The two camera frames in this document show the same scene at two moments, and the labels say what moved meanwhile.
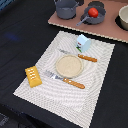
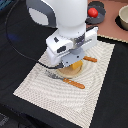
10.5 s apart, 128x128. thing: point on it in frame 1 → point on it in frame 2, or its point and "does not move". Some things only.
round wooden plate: x=69 y=66 does not move
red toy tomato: x=93 y=12 does not move
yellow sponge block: x=33 y=77 → x=76 y=64
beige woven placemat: x=65 y=99 does not move
